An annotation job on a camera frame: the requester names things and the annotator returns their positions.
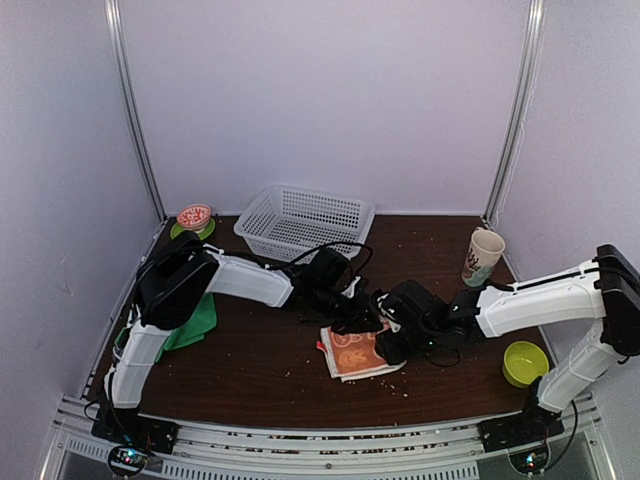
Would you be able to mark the right aluminium frame post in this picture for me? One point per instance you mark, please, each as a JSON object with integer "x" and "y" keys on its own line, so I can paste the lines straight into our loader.
{"x": 522, "y": 97}

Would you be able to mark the orange bunny pattern towel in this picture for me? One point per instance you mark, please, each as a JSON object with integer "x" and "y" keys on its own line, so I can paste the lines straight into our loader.
{"x": 353, "y": 357}

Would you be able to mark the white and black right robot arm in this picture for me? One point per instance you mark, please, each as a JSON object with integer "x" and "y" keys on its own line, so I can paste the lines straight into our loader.
{"x": 604, "y": 290}

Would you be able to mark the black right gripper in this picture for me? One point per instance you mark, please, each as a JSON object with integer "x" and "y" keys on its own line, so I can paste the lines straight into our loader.
{"x": 391, "y": 354}

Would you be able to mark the green saucer plate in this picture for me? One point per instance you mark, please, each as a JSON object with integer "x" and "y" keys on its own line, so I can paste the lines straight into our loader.
{"x": 203, "y": 233}

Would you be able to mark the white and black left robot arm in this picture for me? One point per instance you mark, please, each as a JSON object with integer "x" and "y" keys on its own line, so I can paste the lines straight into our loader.
{"x": 170, "y": 285}

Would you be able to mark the cream patterned ceramic mug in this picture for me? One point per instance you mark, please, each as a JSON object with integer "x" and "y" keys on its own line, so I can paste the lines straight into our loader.
{"x": 484, "y": 252}

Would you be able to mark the red patterned ceramic bowl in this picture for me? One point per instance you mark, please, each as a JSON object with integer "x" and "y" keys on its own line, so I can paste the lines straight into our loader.
{"x": 195, "y": 217}

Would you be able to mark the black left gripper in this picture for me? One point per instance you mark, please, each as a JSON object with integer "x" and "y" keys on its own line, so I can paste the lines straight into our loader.
{"x": 355, "y": 322}

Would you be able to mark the white plastic mesh basket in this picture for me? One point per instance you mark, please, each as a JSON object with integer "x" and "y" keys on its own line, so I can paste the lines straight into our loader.
{"x": 283, "y": 222}

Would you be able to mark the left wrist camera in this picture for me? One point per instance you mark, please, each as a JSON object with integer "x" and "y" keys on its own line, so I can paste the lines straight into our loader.
{"x": 355, "y": 287}

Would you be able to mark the front aluminium rail base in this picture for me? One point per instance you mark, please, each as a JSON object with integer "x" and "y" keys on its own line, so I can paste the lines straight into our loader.
{"x": 444, "y": 450}

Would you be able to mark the lime green bowl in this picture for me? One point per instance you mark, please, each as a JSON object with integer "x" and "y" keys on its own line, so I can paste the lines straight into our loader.
{"x": 523, "y": 363}

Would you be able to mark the left aluminium frame post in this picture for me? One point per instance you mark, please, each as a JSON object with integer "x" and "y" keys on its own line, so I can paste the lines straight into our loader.
{"x": 117, "y": 37}

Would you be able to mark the green microfiber towel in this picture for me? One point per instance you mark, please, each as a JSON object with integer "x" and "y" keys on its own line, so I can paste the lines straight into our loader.
{"x": 203, "y": 320}

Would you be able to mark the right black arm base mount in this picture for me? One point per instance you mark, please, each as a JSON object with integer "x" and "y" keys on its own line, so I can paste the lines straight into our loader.
{"x": 533, "y": 424}

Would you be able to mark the aluminium frame post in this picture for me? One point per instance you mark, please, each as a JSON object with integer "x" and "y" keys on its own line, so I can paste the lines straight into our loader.
{"x": 522, "y": 97}
{"x": 117, "y": 37}

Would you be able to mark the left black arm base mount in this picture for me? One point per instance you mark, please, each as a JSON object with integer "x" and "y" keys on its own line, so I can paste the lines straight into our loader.
{"x": 137, "y": 434}

